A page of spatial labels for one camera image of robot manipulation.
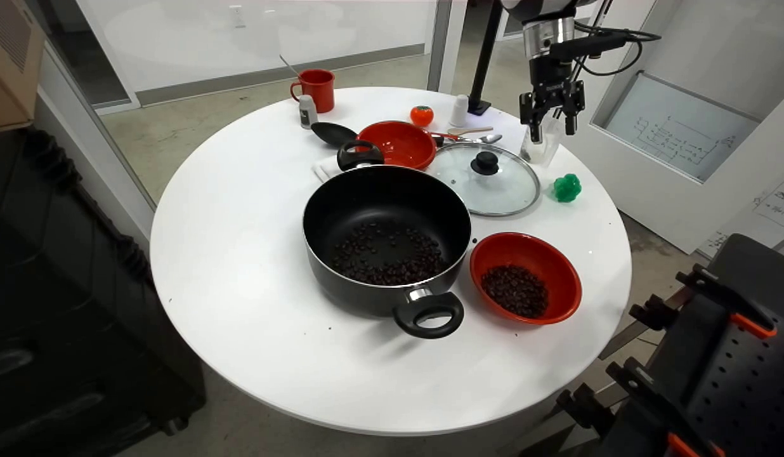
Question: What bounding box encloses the black cooking pot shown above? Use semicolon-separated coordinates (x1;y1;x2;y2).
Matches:
300;137;474;341

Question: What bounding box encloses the cardboard box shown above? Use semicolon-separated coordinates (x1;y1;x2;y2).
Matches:
0;21;48;133

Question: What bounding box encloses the black clamp orange tip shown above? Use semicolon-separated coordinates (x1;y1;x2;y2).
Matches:
553;355;728;457
628;264;782;341

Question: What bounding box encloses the red plate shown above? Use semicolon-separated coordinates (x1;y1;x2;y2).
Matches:
355;120;439;171

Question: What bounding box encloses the glass lid black knob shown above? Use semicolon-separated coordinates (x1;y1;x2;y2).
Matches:
428;142;544;218

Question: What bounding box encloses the wooden spoon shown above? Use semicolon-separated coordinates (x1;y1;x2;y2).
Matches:
439;124;497;141

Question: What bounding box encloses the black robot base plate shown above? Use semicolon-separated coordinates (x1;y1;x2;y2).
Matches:
608;233;784;457

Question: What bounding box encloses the green toy vegetable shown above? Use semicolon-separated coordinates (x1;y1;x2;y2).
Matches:
551;171;583;207

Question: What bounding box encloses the small grey shaker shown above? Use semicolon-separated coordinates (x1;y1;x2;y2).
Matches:
296;93;319;131

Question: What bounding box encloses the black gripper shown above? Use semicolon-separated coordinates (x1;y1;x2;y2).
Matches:
517;51;589;146

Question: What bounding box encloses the red bowl with beans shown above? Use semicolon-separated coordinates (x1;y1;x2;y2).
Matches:
466;232;587;327

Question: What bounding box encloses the clear plastic cup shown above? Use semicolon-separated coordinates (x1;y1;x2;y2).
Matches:
521;117;569;169

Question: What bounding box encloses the red mug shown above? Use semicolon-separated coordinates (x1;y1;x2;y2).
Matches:
289;66;337;117

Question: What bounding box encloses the orange toy tomato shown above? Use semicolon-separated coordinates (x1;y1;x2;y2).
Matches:
409;103;437;133

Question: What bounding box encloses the black tripod stand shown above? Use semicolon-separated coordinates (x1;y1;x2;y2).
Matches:
466;0;510;120

